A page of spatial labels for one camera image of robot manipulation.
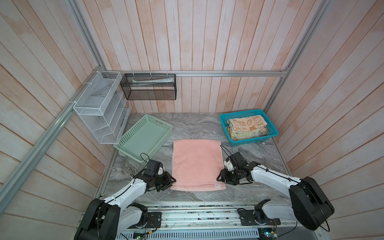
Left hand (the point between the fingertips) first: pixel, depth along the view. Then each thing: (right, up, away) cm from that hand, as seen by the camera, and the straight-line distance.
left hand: (174, 184), depth 83 cm
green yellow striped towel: (+42, +28, +20) cm, 54 cm away
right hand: (+26, +2, +3) cm, 27 cm away
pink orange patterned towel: (+50, +35, +24) cm, 66 cm away
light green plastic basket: (-23, +25, +20) cm, 40 cm away
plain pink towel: (+13, +9, +8) cm, 17 cm away
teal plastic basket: (+65, +30, +17) cm, 74 cm away
